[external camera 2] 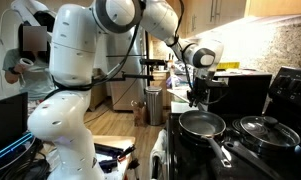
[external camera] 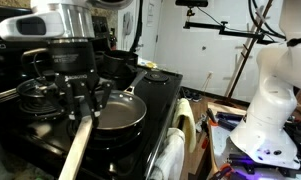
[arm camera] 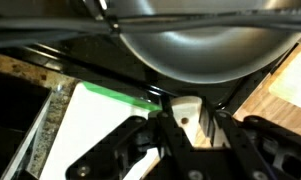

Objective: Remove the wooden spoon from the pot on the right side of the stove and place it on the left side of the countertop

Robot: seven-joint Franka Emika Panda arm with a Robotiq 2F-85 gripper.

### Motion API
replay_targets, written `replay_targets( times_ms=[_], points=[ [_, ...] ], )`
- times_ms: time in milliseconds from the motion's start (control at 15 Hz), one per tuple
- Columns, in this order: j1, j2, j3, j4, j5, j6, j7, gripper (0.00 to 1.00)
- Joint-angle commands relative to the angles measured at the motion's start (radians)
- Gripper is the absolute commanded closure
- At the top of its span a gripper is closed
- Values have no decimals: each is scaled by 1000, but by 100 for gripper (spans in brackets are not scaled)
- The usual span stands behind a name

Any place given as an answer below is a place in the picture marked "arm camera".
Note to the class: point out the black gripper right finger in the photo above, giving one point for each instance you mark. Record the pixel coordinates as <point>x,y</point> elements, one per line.
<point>236,140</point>

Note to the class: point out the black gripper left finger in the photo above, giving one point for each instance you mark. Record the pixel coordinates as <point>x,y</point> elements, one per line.
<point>106,156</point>

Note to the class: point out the wooden spoon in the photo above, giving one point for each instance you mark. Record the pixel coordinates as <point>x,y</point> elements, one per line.
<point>186,110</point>

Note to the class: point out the black electric stove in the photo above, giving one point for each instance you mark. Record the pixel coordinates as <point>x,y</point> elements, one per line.
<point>106,56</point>

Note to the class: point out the steel pot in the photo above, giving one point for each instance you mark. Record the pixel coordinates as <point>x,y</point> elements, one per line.
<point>40,6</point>

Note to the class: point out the white cutting board green edge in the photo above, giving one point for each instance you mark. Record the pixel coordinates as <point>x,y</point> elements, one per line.
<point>90,120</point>

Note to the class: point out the white towel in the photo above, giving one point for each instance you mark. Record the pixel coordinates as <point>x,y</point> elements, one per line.
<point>293,83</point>

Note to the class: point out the black frying pan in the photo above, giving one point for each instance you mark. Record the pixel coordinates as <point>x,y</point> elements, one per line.
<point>206,56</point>

